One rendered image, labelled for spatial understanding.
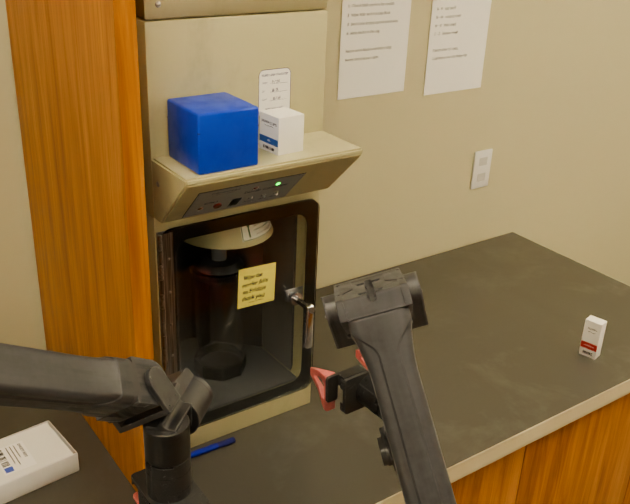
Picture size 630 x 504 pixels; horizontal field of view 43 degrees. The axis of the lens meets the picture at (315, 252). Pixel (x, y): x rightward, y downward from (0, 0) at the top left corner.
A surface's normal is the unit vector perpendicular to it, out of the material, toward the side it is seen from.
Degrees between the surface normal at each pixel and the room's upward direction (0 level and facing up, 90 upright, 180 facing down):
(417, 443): 53
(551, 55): 90
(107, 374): 48
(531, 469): 90
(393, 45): 90
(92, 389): 58
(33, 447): 0
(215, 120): 90
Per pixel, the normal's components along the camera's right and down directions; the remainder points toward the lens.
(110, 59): -0.82, 0.21
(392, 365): -0.11, -0.21
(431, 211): 0.58, 0.36
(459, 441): 0.04, -0.91
